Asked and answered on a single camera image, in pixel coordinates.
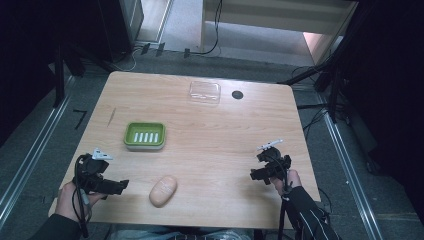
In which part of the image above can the thin wooden stick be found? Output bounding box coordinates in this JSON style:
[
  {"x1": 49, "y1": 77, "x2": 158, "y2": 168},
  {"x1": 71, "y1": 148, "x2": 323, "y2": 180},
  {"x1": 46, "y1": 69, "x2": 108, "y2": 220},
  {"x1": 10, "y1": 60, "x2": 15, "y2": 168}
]
[{"x1": 106, "y1": 107, "x2": 117, "y2": 128}]

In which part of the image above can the white floor cable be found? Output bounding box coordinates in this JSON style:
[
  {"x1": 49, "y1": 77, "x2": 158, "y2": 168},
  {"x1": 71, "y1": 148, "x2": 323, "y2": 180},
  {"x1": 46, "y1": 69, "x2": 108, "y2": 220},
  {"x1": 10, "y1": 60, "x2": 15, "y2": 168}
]
[{"x1": 111, "y1": 46, "x2": 143, "y2": 73}]

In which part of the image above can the black metal stand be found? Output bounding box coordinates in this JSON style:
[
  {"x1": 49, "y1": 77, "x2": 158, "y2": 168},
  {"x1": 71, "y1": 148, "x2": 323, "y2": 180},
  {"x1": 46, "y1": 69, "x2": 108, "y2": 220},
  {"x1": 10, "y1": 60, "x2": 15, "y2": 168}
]
[
  {"x1": 49, "y1": 39, "x2": 116, "y2": 108},
  {"x1": 278, "y1": 0, "x2": 371, "y2": 114}
]

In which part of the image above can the person's left hand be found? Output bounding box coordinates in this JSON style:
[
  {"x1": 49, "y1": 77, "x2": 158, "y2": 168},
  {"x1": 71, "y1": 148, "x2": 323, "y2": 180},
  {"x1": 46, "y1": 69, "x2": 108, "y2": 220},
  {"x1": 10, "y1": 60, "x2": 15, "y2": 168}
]
[{"x1": 54, "y1": 180, "x2": 107, "y2": 223}]

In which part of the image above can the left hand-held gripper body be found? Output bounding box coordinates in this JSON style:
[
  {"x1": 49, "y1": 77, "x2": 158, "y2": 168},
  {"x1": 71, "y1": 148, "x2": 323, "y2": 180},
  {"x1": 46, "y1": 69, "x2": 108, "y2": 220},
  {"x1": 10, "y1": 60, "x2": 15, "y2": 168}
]
[{"x1": 75, "y1": 148, "x2": 114, "y2": 201}]

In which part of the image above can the light wooden shelf unit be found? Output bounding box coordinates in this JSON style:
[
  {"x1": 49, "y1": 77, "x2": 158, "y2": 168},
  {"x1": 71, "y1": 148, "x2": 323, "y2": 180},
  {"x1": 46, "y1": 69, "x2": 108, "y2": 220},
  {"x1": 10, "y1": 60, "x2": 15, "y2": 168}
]
[{"x1": 199, "y1": 0, "x2": 360, "y2": 66}]

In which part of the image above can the person's right hand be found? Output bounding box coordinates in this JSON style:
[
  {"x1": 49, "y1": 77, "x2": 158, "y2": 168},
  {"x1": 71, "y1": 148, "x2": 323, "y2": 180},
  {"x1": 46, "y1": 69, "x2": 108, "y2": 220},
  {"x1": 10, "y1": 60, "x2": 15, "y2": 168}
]
[{"x1": 270, "y1": 168, "x2": 303, "y2": 197}]

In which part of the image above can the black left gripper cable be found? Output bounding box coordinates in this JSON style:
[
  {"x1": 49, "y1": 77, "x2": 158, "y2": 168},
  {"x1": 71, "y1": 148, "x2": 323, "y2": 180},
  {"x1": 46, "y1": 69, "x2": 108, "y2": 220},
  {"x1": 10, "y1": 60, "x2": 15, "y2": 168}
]
[{"x1": 72, "y1": 153, "x2": 93, "y2": 239}]

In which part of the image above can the clear plastic container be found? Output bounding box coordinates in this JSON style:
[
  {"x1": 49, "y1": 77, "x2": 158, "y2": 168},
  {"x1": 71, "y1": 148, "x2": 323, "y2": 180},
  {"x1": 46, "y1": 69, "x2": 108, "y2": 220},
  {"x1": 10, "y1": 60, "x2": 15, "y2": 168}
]
[{"x1": 188, "y1": 80, "x2": 222, "y2": 105}]

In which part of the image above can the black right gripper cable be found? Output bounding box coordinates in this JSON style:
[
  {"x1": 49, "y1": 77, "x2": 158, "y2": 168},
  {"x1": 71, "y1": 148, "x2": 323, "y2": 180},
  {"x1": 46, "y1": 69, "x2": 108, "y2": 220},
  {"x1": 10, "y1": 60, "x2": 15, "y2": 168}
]
[{"x1": 266, "y1": 153, "x2": 294, "y2": 240}]

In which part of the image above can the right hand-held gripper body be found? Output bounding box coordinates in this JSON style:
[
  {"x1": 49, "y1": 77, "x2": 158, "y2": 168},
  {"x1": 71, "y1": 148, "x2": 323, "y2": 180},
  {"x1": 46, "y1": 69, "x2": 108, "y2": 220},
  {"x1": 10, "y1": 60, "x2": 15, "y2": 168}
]
[{"x1": 255, "y1": 138, "x2": 293, "y2": 181}]

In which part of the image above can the metal floor rail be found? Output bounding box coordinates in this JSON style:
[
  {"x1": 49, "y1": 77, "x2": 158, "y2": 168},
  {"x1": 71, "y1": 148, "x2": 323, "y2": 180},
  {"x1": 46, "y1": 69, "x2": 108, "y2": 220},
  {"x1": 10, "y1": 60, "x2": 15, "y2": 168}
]
[
  {"x1": 316, "y1": 93, "x2": 384, "y2": 240},
  {"x1": 0, "y1": 75, "x2": 76, "y2": 221}
]

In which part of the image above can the green soap dish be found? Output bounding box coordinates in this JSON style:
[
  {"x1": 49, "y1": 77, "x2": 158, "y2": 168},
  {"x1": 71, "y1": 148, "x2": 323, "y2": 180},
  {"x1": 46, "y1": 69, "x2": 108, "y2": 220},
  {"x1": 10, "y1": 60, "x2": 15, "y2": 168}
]
[{"x1": 123, "y1": 121, "x2": 167, "y2": 152}]

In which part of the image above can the black hanging cable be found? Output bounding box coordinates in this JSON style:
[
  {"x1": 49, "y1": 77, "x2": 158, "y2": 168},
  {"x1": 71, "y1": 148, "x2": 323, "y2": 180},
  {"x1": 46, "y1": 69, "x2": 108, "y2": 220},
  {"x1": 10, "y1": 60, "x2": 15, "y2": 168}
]
[{"x1": 183, "y1": 0, "x2": 224, "y2": 59}]

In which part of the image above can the black cabinet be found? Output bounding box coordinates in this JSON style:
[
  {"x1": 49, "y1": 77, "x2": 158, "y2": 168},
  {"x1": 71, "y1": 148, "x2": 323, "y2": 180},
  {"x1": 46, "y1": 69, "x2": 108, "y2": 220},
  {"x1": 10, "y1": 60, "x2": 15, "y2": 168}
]
[{"x1": 96, "y1": 0, "x2": 145, "y2": 64}]

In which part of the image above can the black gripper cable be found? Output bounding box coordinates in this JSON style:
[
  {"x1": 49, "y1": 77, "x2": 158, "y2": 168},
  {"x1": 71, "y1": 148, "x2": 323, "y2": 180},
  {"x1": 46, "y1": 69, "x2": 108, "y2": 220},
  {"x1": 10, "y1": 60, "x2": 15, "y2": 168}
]
[
  {"x1": 266, "y1": 153, "x2": 294, "y2": 240},
  {"x1": 72, "y1": 153, "x2": 93, "y2": 239}
]

